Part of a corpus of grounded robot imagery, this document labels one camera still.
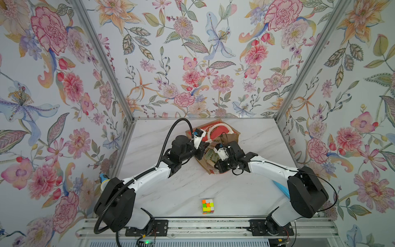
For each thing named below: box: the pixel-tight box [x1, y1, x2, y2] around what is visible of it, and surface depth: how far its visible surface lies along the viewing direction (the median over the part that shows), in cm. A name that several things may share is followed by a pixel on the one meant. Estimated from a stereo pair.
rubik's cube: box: [201, 198, 215, 215], surface depth 78 cm
